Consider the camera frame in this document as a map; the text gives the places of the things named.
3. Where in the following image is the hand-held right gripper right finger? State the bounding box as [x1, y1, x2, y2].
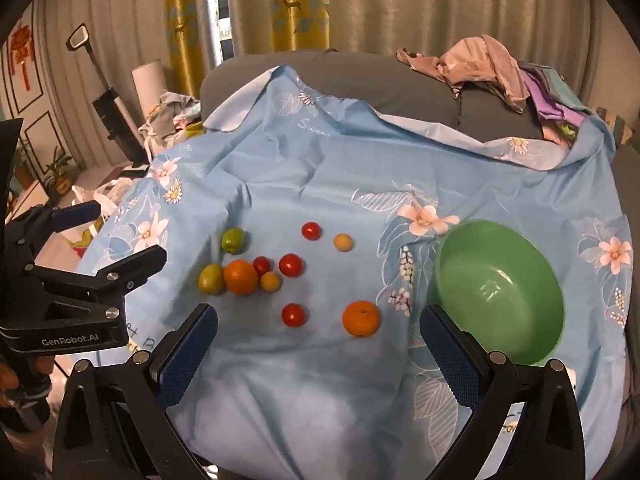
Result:
[419, 304, 586, 480]

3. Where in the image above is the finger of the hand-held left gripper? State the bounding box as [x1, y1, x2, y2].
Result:
[29, 245, 168, 322]
[5, 200, 102, 262]

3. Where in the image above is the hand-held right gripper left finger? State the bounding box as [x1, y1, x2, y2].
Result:
[50, 302, 221, 480]

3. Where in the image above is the green plastic bowl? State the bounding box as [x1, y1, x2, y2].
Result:
[434, 219, 566, 367]

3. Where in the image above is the green round fruit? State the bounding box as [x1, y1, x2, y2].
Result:
[198, 263, 225, 295]
[221, 227, 247, 255]

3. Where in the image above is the orange tangerine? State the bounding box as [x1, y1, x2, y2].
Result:
[223, 259, 259, 296]
[342, 300, 382, 337]

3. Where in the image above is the person's left hand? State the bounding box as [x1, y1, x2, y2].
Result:
[0, 357, 21, 396]

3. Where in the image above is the white plastic bag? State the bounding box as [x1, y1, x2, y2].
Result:
[72, 180, 131, 221]

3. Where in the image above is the potted plant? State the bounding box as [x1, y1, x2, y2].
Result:
[42, 147, 76, 196]

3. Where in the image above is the black stick vacuum cleaner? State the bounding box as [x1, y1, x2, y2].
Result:
[67, 24, 151, 166]

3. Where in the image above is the heap of mixed clothes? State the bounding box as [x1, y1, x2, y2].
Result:
[139, 91, 203, 151]

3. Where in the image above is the white paper roll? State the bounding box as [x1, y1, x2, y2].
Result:
[131, 59, 168, 111]

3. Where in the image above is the blue floral bed sheet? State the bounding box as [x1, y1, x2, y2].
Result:
[75, 64, 631, 480]

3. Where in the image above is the yellow patterned curtain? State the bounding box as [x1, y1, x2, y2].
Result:
[165, 0, 207, 101]
[270, 0, 331, 53]

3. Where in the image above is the window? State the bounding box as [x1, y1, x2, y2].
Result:
[206, 0, 236, 68]

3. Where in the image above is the purple garment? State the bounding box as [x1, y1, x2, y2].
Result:
[520, 62, 591, 146]

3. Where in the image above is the grey sofa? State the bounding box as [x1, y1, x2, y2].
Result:
[200, 49, 640, 461]

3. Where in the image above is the pink crumpled garment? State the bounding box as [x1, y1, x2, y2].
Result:
[396, 35, 531, 113]

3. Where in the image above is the beige curtain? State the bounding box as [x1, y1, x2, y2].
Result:
[330, 0, 591, 56]

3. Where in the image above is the red wall ornament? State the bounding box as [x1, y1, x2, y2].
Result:
[9, 22, 43, 96]

